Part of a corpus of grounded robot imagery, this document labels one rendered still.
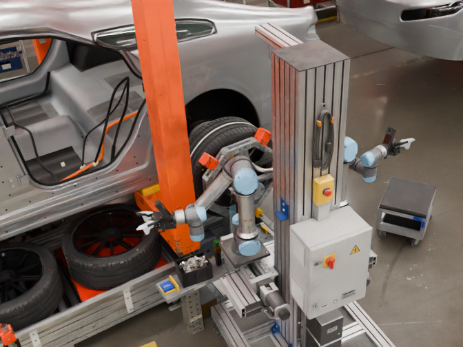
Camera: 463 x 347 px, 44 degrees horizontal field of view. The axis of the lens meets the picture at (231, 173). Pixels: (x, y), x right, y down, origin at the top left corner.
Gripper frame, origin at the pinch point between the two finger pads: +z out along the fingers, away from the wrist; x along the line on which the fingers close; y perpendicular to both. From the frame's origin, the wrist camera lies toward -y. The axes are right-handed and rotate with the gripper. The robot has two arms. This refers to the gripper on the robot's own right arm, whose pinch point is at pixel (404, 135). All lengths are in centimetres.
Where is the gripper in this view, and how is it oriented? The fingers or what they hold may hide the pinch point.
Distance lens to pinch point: 354.8
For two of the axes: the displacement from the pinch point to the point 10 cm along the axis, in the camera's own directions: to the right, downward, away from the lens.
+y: 1.4, 8.7, 4.7
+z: 7.8, -3.9, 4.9
